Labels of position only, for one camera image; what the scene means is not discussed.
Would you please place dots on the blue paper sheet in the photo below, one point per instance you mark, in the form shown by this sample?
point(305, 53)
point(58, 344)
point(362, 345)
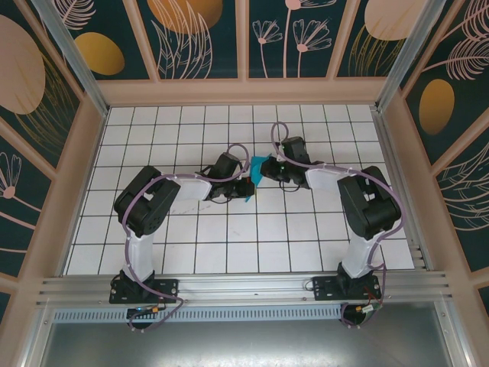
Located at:
point(256, 168)

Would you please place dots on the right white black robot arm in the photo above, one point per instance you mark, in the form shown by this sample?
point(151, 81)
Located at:
point(376, 206)

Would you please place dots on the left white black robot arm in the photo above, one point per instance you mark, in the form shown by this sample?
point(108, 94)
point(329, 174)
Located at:
point(143, 206)

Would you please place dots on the brushed metal panel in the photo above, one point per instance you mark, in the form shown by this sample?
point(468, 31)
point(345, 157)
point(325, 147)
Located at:
point(244, 344)

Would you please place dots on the aluminium side rail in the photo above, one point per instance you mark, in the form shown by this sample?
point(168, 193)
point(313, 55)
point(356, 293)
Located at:
point(387, 145)

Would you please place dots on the aluminium mounting rail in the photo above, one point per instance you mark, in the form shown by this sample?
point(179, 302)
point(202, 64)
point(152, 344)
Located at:
point(244, 286)

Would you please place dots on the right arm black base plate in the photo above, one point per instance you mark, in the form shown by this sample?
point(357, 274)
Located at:
point(324, 286)

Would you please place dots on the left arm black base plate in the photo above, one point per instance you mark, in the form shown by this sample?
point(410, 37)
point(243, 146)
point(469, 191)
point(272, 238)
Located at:
point(168, 286)

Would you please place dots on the aluminium frame post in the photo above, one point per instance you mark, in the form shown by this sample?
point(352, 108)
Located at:
point(72, 61)
point(410, 53)

